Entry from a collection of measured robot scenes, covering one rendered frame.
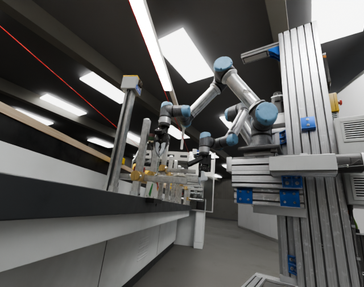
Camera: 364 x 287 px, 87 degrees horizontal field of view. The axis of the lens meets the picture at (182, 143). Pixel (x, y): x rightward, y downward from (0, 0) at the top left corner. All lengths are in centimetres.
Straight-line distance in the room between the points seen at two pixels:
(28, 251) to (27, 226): 6
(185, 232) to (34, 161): 339
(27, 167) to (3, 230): 31
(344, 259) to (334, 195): 30
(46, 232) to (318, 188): 124
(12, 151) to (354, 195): 142
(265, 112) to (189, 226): 312
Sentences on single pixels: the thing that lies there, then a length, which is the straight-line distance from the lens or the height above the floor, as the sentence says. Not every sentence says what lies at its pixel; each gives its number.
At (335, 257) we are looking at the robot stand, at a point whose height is 51.
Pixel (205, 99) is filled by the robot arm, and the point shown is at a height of 139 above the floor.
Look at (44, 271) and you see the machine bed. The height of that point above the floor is 40.
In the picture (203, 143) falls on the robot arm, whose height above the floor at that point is 109.
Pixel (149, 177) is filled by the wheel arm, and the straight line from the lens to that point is 107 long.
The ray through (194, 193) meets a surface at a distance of 377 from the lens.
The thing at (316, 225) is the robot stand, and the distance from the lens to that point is 131.
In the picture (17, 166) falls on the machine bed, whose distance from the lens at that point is 78.
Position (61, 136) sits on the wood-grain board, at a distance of 88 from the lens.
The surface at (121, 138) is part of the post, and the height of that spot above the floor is 92.
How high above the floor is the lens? 67
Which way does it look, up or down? 18 degrees up
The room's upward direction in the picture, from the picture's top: 6 degrees clockwise
